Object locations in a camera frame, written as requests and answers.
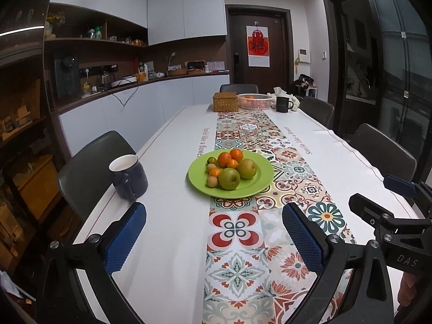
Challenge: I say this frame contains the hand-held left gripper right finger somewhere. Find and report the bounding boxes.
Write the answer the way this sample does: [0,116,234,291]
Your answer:
[282,202,395,324]

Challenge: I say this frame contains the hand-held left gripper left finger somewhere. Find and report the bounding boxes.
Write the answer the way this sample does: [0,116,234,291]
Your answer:
[34,202,148,324]

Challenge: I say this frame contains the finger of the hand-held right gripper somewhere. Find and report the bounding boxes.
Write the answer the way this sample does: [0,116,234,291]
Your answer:
[384,175,432,217]
[349,193,432,242]

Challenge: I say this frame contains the yellow pear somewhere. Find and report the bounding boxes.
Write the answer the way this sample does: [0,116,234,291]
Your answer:
[236,158,258,180]

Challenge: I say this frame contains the green plate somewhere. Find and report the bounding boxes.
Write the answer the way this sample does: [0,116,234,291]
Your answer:
[188,149,275,199]

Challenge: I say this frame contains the green apple front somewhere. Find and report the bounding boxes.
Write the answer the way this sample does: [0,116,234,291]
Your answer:
[218,168,241,190]

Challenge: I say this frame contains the person's right hand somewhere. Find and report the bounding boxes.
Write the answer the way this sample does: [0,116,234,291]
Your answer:
[398,273,421,314]

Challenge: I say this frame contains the dark grey chair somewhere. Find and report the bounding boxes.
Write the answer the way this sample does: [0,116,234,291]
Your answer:
[57,130,137,217]
[349,123,417,183]
[220,84,259,94]
[299,96,335,127]

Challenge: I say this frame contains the navy blue mug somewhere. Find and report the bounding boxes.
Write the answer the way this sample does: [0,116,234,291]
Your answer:
[109,154,149,202]

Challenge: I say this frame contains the patterned table runner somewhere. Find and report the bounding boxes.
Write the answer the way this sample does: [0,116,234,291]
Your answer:
[199,110,356,324]

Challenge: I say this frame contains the glass sliding door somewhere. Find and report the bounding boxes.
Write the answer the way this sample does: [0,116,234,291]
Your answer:
[366,0,432,183]

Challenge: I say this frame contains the black mug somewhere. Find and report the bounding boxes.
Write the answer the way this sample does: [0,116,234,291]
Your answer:
[276,96,294,113]

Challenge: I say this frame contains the dark bag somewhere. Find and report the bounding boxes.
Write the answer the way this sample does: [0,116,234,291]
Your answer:
[293,73,318,98]

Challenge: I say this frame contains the white base cabinet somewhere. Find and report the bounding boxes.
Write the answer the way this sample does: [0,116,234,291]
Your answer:
[57,73,232,157]

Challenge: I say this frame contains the white cloth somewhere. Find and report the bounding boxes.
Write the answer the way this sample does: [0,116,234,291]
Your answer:
[266,88,302,111]

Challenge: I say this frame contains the dark wooden shelf unit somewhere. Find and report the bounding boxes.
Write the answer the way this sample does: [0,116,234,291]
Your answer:
[0,0,73,277]

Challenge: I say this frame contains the wicker basket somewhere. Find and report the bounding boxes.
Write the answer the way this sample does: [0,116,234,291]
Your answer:
[212,92,239,112]

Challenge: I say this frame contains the black power strip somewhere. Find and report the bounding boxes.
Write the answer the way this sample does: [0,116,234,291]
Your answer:
[79,66,119,75]

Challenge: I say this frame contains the black water dispenser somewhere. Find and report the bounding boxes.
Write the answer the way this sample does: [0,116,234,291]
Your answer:
[54,54,82,100]

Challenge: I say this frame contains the dark brown door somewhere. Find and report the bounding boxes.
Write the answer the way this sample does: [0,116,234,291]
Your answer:
[225,5,291,92]

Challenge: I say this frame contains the red and white door poster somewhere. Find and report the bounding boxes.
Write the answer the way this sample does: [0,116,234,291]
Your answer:
[246,25,271,67]

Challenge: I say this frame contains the white upper cabinets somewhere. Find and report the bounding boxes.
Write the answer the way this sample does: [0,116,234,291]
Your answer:
[49,0,228,46]

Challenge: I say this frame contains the black cable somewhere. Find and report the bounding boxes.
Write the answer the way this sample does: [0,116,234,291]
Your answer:
[113,83,140,107]

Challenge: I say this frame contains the white wire basket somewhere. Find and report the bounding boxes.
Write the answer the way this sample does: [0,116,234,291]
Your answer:
[237,93,273,110]

